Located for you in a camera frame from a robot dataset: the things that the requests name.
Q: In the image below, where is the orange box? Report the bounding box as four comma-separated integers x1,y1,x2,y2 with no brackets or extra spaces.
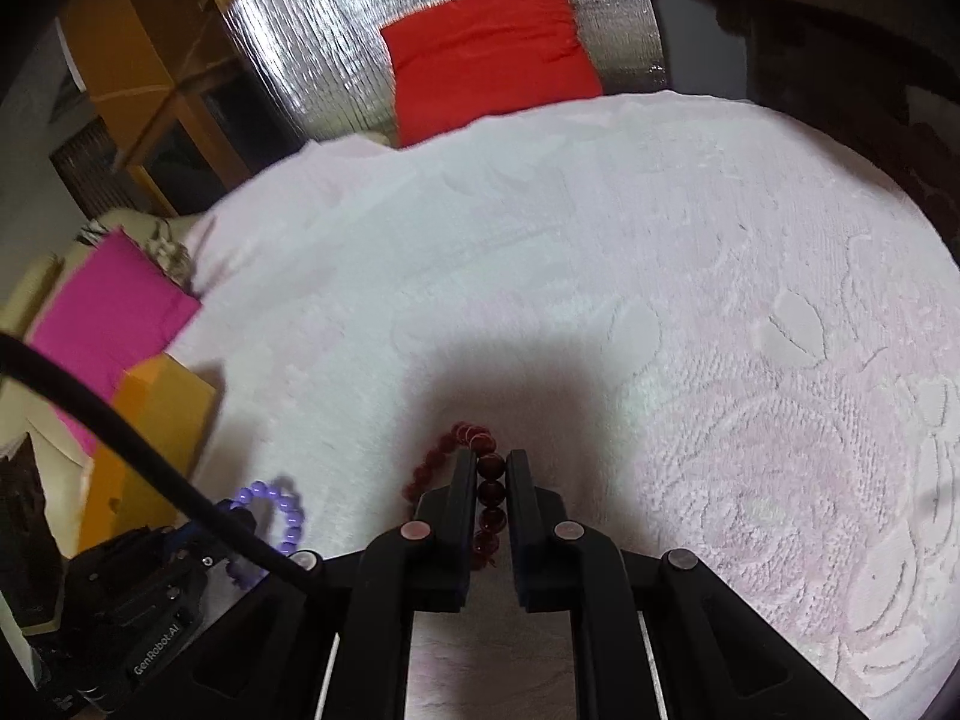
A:
79,355,226,556

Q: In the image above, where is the dark flat object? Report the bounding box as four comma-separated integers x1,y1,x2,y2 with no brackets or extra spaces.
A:
0,433,68,631

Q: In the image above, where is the red cushion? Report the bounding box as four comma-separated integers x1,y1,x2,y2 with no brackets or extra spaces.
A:
379,0,605,149

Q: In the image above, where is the black cable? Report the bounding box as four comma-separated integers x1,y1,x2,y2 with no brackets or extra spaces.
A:
0,334,316,593

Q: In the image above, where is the beige sofa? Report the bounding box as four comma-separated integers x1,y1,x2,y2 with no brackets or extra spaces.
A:
0,206,200,511

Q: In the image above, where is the dark wooden stand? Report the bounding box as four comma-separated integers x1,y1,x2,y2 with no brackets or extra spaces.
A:
660,0,960,256

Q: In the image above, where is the silver foil mat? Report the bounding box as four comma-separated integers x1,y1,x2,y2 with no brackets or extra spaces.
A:
221,0,668,147

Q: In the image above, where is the dark woven basket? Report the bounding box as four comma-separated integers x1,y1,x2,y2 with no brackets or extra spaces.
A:
49,118,145,220

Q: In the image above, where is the purple bead bracelet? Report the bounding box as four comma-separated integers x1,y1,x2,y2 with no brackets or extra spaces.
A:
225,478,307,590

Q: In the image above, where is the red bead bracelet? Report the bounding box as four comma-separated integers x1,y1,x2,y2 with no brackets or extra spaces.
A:
401,422,511,571

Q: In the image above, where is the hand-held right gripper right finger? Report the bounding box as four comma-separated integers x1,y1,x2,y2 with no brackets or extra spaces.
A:
506,450,863,720

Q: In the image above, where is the wooden shelf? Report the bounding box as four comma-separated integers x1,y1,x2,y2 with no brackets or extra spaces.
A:
56,0,301,215

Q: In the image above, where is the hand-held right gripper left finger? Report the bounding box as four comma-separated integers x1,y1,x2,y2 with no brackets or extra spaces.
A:
150,450,481,720

